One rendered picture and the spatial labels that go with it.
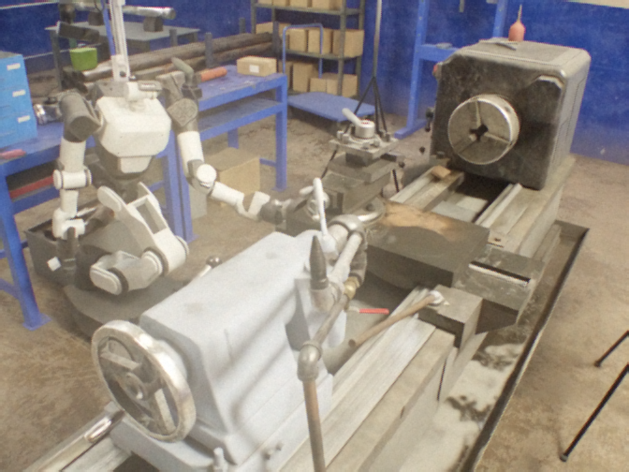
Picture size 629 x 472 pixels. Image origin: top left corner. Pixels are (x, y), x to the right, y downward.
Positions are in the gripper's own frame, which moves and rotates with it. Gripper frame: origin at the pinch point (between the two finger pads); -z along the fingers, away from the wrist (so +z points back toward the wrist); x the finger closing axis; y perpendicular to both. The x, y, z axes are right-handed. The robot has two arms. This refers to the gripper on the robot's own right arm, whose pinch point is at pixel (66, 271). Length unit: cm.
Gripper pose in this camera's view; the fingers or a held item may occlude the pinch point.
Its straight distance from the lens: 267.1
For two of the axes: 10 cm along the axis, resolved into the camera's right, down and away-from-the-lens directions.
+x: 5.7, 5.5, -6.1
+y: 7.8, -1.4, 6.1
